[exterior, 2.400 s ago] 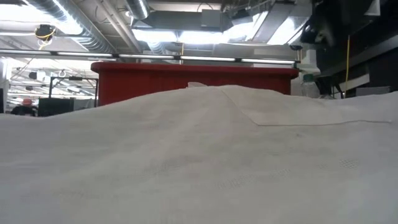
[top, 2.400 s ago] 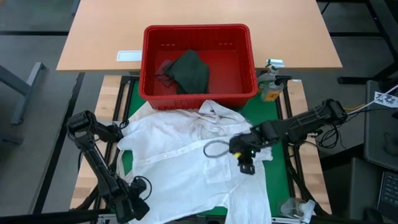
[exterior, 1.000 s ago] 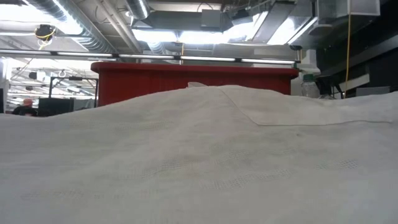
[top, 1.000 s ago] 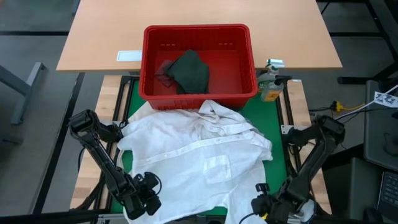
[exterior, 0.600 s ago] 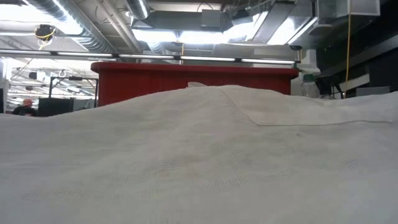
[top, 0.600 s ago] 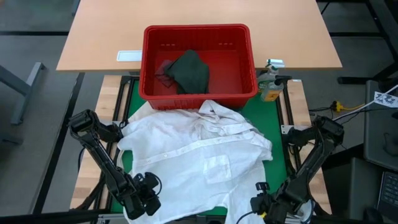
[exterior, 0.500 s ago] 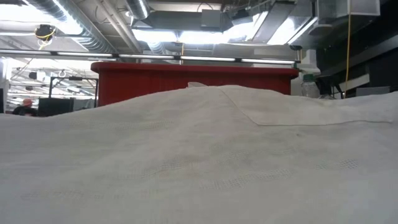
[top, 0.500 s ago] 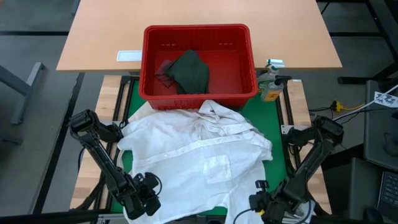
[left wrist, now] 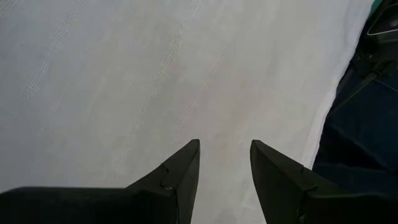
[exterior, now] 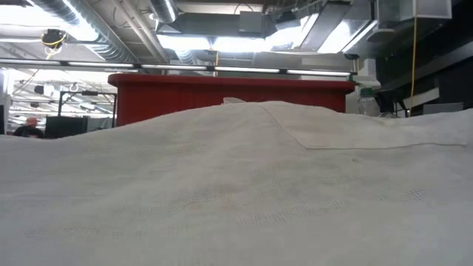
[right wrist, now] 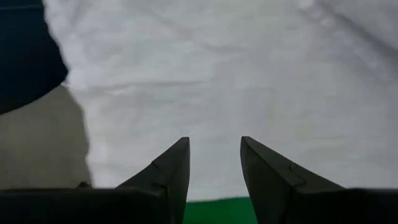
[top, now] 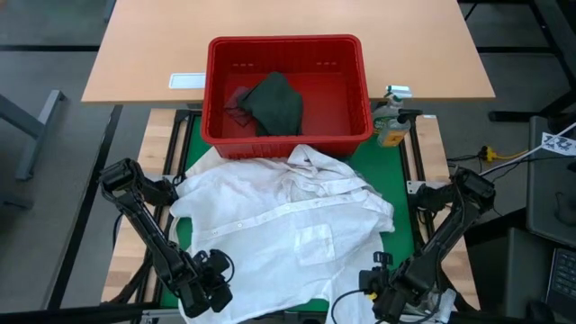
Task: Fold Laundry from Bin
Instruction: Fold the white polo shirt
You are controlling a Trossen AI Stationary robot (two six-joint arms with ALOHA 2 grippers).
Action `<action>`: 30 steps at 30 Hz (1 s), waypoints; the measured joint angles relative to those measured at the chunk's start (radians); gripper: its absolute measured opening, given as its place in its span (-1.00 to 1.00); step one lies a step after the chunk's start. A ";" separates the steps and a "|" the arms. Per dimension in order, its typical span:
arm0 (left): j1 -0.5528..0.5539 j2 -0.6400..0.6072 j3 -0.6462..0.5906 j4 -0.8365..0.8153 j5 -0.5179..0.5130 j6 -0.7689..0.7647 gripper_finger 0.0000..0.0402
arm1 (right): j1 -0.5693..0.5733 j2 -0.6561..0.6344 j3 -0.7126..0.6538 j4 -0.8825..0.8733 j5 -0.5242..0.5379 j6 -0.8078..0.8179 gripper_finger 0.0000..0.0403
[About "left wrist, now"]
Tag green work mat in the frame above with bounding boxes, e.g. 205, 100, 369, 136
369, 0, 385, 16

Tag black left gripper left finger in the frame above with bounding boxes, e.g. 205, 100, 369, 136
0, 139, 201, 224

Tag white garment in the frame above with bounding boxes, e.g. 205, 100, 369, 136
0, 0, 376, 224

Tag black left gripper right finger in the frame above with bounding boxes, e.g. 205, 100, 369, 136
250, 139, 398, 224

